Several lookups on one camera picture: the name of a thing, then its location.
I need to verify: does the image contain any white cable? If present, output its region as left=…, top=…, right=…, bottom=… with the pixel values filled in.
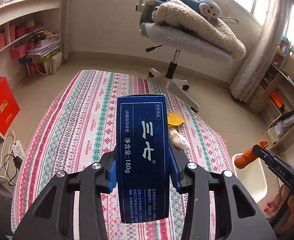
left=0, top=130, right=15, bottom=170

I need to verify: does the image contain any wooden shelf unit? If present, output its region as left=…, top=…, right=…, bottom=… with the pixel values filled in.
left=247, top=40, right=294, bottom=153

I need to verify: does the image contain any blue monkey plush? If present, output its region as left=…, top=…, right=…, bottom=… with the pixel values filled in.
left=147, top=0, right=222, bottom=20

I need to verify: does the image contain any white power strip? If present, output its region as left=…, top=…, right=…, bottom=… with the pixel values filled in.
left=13, top=141, right=25, bottom=159

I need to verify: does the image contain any beige curtain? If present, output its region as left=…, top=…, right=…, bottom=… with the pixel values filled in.
left=229, top=0, right=294, bottom=103

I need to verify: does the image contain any blue toothpaste box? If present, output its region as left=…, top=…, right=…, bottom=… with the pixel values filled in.
left=116, top=94, right=170, bottom=223

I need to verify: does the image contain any clear plastic bag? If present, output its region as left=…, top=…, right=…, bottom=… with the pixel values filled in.
left=274, top=109, right=294, bottom=140

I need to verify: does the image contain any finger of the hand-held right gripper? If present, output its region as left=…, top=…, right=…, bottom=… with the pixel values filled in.
left=252, top=144, right=282, bottom=172

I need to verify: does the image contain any white bookshelf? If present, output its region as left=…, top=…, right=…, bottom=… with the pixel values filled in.
left=0, top=0, right=69, bottom=140

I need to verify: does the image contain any white trash bin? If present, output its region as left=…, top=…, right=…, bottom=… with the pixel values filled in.
left=231, top=152, right=282, bottom=203

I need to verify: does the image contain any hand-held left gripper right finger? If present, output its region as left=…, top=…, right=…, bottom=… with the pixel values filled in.
left=168, top=145, right=277, bottom=240

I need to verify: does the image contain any stack of papers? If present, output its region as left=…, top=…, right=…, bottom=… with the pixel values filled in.
left=27, top=36, right=62, bottom=55

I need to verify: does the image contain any yellow snack wrapper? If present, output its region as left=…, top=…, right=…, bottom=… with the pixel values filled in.
left=167, top=112, right=186, bottom=126

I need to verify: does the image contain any striped patterned tablecloth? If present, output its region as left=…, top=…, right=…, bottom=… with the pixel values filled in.
left=11, top=69, right=237, bottom=240

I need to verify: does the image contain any small pink basket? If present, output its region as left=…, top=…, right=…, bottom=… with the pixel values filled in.
left=14, top=26, right=27, bottom=38

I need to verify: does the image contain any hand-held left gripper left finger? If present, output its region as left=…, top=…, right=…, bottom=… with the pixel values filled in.
left=12, top=147, right=120, bottom=240

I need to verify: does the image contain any large pink basket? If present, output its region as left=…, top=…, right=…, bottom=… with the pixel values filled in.
left=10, top=42, right=29, bottom=59

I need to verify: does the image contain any grey office chair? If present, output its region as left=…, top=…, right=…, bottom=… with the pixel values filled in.
left=136, top=0, right=247, bottom=113

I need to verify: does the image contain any white fabric bag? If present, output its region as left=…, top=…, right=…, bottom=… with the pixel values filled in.
left=49, top=52, right=63, bottom=74

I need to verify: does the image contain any green box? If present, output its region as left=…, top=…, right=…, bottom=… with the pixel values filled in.
left=32, top=52, right=62, bottom=63

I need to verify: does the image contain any white wrapper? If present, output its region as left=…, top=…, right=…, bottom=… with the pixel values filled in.
left=169, top=127, right=190, bottom=152

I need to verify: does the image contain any beige fleece blanket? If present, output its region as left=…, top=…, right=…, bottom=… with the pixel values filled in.
left=152, top=0, right=247, bottom=60

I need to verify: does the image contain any red gift box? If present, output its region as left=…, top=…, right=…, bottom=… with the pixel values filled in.
left=0, top=76, right=21, bottom=136

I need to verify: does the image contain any person's right hand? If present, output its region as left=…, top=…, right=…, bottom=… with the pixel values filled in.
left=277, top=184, right=294, bottom=215

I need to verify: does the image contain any orange carrot-shaped item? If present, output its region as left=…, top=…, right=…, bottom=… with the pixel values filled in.
left=235, top=141, right=268, bottom=169

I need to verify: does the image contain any orange box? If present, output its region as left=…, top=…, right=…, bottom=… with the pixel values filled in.
left=270, top=91, right=285, bottom=110

